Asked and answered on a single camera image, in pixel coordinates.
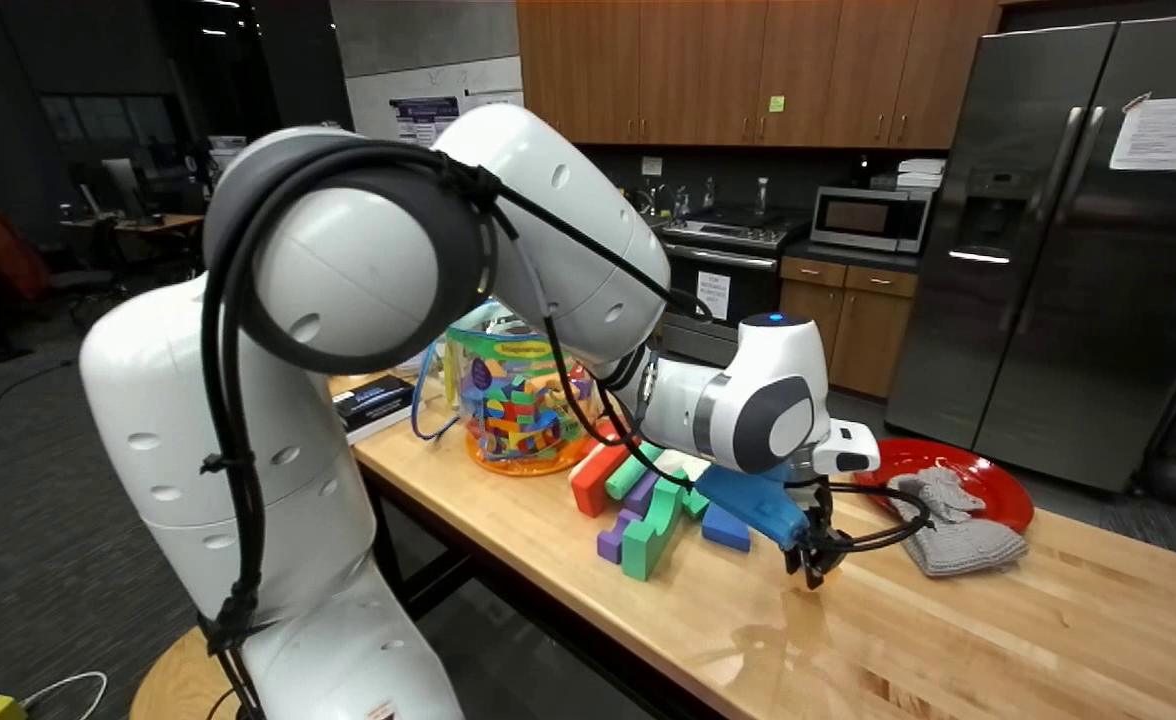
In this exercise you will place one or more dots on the green foam cylinder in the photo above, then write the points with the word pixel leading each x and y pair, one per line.
pixel 625 482

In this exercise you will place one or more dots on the wooden wall cabinets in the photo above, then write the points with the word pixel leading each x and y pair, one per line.
pixel 749 66

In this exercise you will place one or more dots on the red plate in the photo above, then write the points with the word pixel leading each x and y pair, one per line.
pixel 1003 495

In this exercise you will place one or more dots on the blue wall poster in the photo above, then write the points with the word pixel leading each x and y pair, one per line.
pixel 426 119

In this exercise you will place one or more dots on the stainless steel refrigerator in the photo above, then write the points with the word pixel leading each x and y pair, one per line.
pixel 1068 293

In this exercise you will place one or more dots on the clear bowl of toys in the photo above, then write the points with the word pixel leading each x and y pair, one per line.
pixel 521 401

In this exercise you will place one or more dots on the red foam block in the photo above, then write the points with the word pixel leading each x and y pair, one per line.
pixel 595 482

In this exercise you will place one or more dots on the grey cloth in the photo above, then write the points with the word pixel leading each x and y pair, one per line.
pixel 963 541

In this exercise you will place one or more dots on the black stove oven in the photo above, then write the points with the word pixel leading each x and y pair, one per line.
pixel 732 245

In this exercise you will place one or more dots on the small white paper sign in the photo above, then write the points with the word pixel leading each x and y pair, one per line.
pixel 715 297

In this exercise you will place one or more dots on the clear bottle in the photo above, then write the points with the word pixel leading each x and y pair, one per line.
pixel 763 196

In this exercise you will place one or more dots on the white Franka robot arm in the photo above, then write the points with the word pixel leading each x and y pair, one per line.
pixel 349 264

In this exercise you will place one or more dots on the blue foam triangle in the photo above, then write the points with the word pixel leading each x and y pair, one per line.
pixel 724 529

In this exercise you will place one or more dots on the black book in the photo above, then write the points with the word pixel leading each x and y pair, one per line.
pixel 372 401

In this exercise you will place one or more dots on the silver microwave oven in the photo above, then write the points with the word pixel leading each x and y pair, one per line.
pixel 870 221

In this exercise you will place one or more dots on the wooden stool orange legs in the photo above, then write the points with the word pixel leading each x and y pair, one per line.
pixel 169 682

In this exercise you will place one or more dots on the wooden base cabinets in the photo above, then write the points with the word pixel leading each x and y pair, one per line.
pixel 870 332

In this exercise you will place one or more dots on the white dishes stack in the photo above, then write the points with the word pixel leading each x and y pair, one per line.
pixel 922 175

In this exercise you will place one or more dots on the purple foam block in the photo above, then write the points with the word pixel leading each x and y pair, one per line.
pixel 642 495
pixel 608 537

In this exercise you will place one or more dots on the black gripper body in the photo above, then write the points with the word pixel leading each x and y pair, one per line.
pixel 820 522

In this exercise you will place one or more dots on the green sticky note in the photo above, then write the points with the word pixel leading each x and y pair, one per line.
pixel 778 100

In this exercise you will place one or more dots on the dark office desk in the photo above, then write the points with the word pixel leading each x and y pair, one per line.
pixel 132 225

